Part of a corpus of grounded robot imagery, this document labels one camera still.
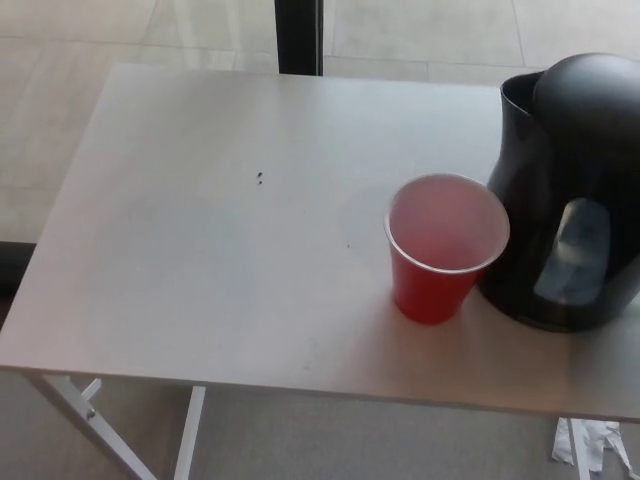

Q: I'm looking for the black electric kettle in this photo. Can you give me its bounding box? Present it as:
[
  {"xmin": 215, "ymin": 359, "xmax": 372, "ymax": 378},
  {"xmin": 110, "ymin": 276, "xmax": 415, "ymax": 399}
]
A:
[{"xmin": 478, "ymin": 52, "xmax": 640, "ymax": 334}]

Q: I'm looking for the red plastic cup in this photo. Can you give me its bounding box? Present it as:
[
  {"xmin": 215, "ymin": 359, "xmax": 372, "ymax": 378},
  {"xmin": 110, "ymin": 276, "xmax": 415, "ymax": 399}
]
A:
[{"xmin": 383, "ymin": 172, "xmax": 511, "ymax": 325}]

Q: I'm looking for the white straight table leg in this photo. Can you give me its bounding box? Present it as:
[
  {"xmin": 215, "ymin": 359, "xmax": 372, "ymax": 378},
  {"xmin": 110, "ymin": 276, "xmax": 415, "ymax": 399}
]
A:
[
  {"xmin": 569, "ymin": 418, "xmax": 592, "ymax": 480},
  {"xmin": 174, "ymin": 385, "xmax": 207, "ymax": 480}
]

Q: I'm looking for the white slanted table leg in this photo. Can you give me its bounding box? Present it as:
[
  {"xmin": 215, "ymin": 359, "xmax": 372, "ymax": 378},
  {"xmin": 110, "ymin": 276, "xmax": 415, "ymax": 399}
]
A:
[{"xmin": 24, "ymin": 375, "xmax": 151, "ymax": 480}]

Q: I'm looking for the crumpled white paper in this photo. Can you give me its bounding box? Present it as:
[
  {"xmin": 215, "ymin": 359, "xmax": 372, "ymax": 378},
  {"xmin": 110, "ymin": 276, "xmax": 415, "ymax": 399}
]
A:
[{"xmin": 551, "ymin": 418, "xmax": 632, "ymax": 474}]

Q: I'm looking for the black vertical window post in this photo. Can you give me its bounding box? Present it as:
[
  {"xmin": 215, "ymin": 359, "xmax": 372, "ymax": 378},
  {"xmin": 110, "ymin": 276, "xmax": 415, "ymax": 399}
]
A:
[{"xmin": 274, "ymin": 0, "xmax": 325, "ymax": 76}]

